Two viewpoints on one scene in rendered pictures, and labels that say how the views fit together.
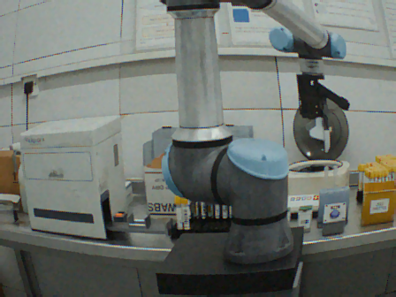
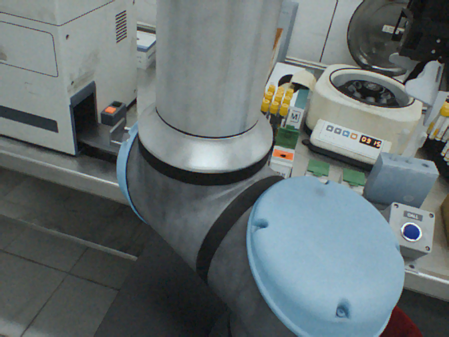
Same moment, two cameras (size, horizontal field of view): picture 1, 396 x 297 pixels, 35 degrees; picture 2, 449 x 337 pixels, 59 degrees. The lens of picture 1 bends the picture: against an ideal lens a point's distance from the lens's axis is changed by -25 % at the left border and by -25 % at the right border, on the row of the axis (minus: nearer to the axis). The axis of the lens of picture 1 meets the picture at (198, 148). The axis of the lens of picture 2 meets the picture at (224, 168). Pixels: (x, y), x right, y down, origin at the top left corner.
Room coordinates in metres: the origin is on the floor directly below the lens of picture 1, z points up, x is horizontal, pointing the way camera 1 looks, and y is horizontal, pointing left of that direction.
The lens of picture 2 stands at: (1.29, -0.03, 1.36)
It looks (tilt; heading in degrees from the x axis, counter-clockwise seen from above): 37 degrees down; 359
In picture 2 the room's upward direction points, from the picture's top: 9 degrees clockwise
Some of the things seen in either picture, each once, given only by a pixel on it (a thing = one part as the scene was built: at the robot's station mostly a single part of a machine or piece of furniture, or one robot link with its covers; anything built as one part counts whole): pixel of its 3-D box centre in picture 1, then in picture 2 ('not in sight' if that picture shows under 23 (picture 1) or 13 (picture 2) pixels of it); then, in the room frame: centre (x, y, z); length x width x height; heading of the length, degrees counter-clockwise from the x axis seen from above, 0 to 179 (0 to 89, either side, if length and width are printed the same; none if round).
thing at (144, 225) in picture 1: (131, 224); (117, 136); (1.92, 0.18, 0.92); 0.21 x 0.07 x 0.05; 79
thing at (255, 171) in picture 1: (257, 177); (305, 276); (1.50, -0.11, 1.11); 0.13 x 0.12 x 0.14; 49
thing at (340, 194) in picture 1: (333, 206); (398, 183); (1.91, -0.36, 0.92); 0.10 x 0.07 x 0.10; 86
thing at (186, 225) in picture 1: (205, 214); not in sight; (1.97, -0.01, 0.93); 0.17 x 0.09 x 0.11; 80
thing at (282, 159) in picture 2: not in sight; (279, 167); (1.90, -0.14, 0.92); 0.05 x 0.04 x 0.06; 172
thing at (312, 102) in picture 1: (313, 95); (437, 17); (1.91, -0.30, 1.23); 0.09 x 0.08 x 0.12; 87
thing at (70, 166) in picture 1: (73, 176); (50, 45); (2.05, 0.35, 1.03); 0.31 x 0.27 x 0.30; 79
